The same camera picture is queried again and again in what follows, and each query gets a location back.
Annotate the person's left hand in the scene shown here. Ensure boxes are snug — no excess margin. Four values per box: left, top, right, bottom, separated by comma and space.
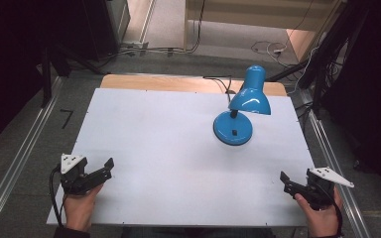
62, 183, 104, 233

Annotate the dark curtain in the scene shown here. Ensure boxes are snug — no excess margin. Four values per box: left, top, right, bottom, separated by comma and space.
0, 0, 90, 156
320, 0, 381, 202

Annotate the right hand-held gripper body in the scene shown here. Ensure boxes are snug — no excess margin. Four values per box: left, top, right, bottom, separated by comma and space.
305, 166, 355, 211

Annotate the blue desk lamp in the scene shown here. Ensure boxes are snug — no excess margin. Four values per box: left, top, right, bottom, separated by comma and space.
212, 64, 273, 147

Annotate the black lamp cord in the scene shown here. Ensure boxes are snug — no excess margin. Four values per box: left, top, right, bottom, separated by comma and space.
202, 75, 234, 104

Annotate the person's right hand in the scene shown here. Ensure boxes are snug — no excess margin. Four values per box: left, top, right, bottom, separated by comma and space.
294, 186, 343, 238

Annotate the grey power strip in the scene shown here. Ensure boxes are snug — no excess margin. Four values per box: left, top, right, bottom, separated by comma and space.
121, 40, 150, 52

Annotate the dark cabinet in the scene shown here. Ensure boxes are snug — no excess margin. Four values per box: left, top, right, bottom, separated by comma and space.
77, 0, 132, 61

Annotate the light wooden cabinet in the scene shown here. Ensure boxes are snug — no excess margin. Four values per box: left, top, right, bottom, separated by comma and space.
183, 0, 347, 63

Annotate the aluminium floor rail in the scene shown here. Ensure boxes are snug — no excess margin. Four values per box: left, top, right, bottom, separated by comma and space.
0, 75, 64, 238
305, 108, 372, 238

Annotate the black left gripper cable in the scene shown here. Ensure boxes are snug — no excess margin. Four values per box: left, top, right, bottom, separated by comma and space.
48, 164, 64, 229

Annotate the black floor cable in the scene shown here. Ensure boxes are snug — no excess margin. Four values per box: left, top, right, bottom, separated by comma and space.
96, 0, 208, 69

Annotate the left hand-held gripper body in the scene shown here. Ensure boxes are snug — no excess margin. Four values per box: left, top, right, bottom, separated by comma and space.
60, 153, 90, 196

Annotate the white floor cable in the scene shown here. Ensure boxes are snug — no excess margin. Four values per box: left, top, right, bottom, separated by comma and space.
250, 40, 321, 94

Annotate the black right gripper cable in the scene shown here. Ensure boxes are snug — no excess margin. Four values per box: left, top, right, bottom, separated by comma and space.
317, 186, 344, 238

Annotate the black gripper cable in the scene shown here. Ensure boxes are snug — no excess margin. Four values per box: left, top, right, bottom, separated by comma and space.
317, 186, 344, 238
48, 164, 64, 229

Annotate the black metal stand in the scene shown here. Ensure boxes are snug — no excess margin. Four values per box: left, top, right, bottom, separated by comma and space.
267, 6, 358, 117

